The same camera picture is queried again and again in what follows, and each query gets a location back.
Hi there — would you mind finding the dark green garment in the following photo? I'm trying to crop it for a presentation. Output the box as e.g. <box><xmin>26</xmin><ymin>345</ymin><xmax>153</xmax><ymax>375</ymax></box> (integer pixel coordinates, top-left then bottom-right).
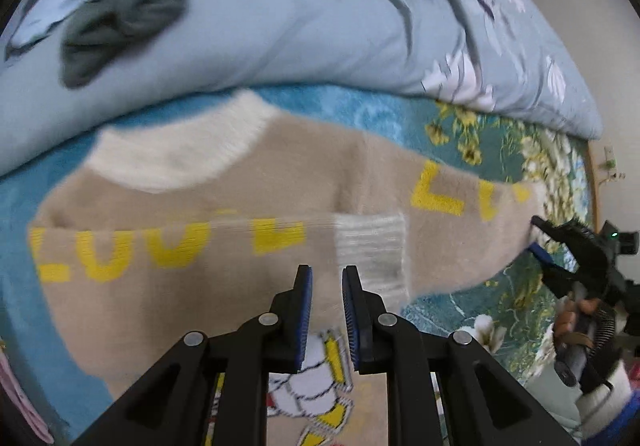
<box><xmin>60</xmin><ymin>0</ymin><xmax>448</xmax><ymax>90</ymax></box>

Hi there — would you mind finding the person's right forearm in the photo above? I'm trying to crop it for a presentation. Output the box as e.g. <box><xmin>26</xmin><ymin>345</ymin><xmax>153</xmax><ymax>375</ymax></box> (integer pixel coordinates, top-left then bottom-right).
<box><xmin>574</xmin><ymin>358</ymin><xmax>635</xmax><ymax>441</ymax></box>

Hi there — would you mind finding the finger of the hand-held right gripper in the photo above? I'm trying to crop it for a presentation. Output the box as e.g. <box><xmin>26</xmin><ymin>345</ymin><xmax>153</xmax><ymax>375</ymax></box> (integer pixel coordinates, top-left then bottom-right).
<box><xmin>530</xmin><ymin>215</ymin><xmax>588</xmax><ymax>252</ymax></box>
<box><xmin>528</xmin><ymin>244</ymin><xmax>576</xmax><ymax>289</ymax></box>

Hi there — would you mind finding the person's right hand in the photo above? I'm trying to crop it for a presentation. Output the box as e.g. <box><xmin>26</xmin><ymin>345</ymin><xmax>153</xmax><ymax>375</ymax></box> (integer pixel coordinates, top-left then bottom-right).
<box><xmin>554</xmin><ymin>297</ymin><xmax>601</xmax><ymax>344</ymax></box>

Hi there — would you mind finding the pale green cloth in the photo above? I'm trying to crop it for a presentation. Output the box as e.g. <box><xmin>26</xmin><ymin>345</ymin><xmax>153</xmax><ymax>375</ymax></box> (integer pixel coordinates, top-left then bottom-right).
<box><xmin>524</xmin><ymin>365</ymin><xmax>583</xmax><ymax>433</ymax></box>

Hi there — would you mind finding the teal floral blanket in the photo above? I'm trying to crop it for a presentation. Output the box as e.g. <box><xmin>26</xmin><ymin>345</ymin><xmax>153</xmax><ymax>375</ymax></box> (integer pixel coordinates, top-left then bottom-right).
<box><xmin>0</xmin><ymin>83</ymin><xmax>601</xmax><ymax>446</ymax></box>

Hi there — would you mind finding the beige sweater with yellow letters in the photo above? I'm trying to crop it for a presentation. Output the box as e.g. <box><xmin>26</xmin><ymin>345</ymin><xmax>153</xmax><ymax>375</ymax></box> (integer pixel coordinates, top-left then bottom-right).
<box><xmin>29</xmin><ymin>90</ymin><xmax>547</xmax><ymax>446</ymax></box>

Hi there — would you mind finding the pink cloth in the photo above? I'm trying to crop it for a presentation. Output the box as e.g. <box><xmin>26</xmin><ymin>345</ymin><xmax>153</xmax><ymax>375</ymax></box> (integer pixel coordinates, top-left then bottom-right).
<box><xmin>0</xmin><ymin>336</ymin><xmax>56</xmax><ymax>445</ymax></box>

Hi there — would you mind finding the light blue floral quilt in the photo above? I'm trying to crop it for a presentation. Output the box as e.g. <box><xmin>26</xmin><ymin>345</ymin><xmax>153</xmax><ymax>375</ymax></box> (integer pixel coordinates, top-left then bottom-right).
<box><xmin>0</xmin><ymin>0</ymin><xmax>604</xmax><ymax>178</ymax></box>

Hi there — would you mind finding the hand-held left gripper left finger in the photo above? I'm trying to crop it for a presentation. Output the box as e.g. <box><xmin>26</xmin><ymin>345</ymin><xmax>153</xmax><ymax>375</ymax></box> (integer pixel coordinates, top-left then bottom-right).
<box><xmin>72</xmin><ymin>265</ymin><xmax>314</xmax><ymax>446</ymax></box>

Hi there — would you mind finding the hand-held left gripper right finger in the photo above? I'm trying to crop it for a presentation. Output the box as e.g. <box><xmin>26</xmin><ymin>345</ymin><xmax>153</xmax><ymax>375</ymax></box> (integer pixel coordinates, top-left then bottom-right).
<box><xmin>342</xmin><ymin>265</ymin><xmax>581</xmax><ymax>446</ymax></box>

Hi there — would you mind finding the wooden bed frame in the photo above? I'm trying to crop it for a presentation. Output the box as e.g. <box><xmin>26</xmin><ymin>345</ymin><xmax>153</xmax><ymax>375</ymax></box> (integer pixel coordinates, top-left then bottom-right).
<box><xmin>586</xmin><ymin>140</ymin><xmax>602</xmax><ymax>233</ymax></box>

